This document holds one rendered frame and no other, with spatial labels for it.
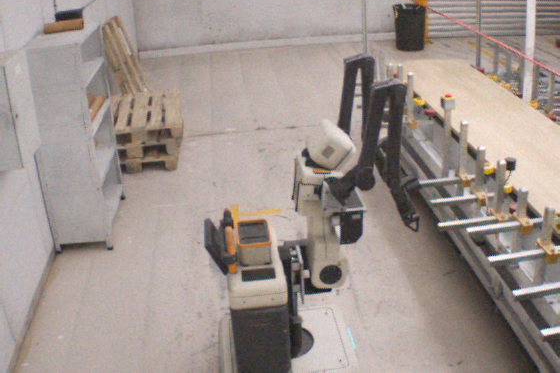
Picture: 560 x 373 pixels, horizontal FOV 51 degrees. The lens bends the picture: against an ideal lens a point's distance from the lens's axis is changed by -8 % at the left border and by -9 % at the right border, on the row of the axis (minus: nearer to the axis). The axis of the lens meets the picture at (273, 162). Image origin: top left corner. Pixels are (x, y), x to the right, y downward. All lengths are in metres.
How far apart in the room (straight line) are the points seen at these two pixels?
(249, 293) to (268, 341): 0.28
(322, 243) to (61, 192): 2.36
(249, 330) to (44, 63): 2.37
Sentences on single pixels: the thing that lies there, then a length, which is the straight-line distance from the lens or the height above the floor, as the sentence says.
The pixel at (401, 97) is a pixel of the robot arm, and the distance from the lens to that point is 2.42.
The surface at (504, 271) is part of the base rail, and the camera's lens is 3.04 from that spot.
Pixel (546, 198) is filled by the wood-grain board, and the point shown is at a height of 0.90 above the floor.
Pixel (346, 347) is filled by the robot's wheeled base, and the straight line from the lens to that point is 3.15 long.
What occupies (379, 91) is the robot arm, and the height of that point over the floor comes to 1.60.
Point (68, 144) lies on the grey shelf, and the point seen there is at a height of 0.85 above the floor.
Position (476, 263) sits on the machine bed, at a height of 0.17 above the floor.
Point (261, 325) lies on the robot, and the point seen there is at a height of 0.60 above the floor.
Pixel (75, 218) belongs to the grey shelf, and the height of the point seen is 0.28.
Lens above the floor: 2.28
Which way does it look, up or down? 23 degrees down
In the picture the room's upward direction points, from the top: 4 degrees counter-clockwise
